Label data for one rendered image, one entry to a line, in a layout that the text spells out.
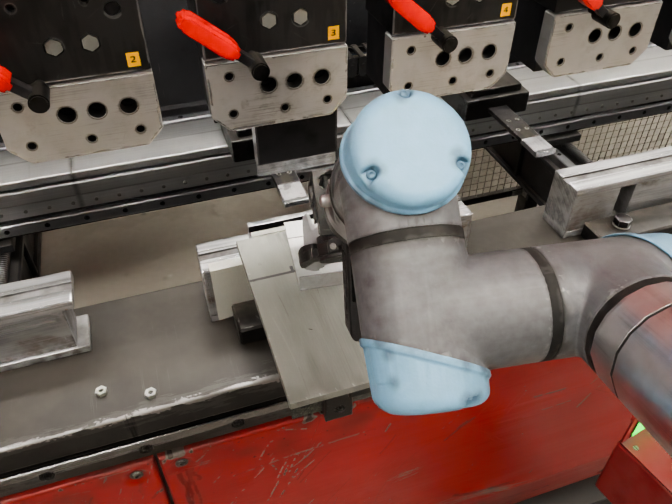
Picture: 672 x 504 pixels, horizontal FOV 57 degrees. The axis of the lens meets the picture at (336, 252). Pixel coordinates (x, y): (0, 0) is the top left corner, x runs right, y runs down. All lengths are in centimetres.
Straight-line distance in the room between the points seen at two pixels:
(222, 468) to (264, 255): 33
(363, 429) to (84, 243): 173
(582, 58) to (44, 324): 74
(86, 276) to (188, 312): 148
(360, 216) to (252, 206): 216
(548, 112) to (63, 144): 89
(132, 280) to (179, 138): 128
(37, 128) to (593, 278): 51
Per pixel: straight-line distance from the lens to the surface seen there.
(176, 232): 246
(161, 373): 84
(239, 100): 68
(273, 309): 72
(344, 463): 105
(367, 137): 36
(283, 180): 90
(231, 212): 251
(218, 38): 61
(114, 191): 105
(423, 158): 36
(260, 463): 97
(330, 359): 67
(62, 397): 86
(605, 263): 41
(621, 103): 137
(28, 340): 88
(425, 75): 74
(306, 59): 68
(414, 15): 66
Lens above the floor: 152
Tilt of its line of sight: 41 degrees down
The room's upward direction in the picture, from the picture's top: straight up
